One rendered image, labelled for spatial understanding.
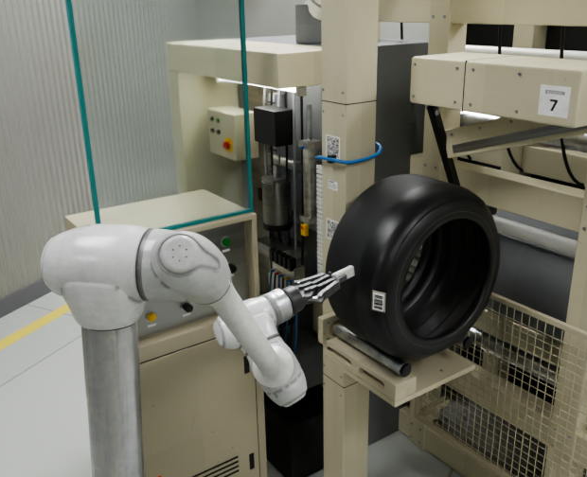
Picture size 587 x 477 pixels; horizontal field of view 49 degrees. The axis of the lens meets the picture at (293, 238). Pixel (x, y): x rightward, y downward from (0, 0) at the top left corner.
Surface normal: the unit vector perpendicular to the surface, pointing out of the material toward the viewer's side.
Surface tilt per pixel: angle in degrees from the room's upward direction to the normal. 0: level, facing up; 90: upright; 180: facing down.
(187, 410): 90
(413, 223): 52
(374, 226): 47
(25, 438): 0
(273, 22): 90
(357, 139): 90
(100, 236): 29
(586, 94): 90
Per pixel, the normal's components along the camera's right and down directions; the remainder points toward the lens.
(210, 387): 0.57, 0.28
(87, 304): -0.18, 0.34
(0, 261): 0.90, 0.14
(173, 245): 0.10, -0.22
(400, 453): -0.02, -0.94
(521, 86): -0.82, 0.22
